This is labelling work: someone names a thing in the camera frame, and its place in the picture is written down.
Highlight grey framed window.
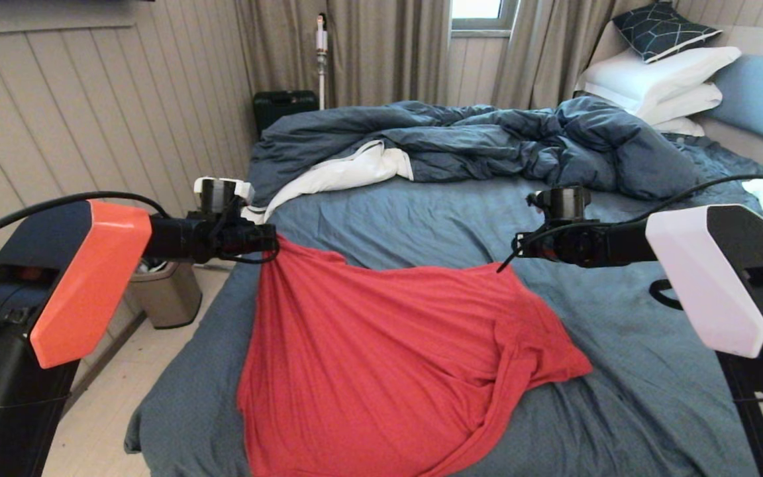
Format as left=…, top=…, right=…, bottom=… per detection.
left=451, top=0, right=519, bottom=38

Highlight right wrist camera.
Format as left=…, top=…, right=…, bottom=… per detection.
left=527, top=187, right=593, bottom=225

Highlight dark patterned cushion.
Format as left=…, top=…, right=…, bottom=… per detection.
left=611, top=3, right=722, bottom=65

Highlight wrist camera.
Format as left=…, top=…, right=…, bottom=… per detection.
left=194, top=177, right=255, bottom=219
left=527, top=187, right=593, bottom=225

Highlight red t-shirt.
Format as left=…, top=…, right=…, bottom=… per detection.
left=236, top=235, right=594, bottom=477

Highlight bronze trash bin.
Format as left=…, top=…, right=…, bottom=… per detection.
left=130, top=260, right=202, bottom=330

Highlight white bed linen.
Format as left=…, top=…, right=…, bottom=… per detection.
left=242, top=140, right=414, bottom=225

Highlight white stick vacuum cleaner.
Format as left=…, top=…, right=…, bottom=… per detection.
left=316, top=15, right=329, bottom=110

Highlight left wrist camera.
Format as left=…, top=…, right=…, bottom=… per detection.
left=194, top=177, right=255, bottom=219

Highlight dark blue crumpled duvet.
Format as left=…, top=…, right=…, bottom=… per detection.
left=242, top=96, right=710, bottom=209

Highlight black hard case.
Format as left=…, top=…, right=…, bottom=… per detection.
left=252, top=91, right=319, bottom=136

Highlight large white pillow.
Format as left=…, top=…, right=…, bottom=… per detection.
left=575, top=46, right=741, bottom=119

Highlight beige curtain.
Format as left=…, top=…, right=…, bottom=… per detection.
left=491, top=0, right=654, bottom=111
left=234, top=0, right=452, bottom=111

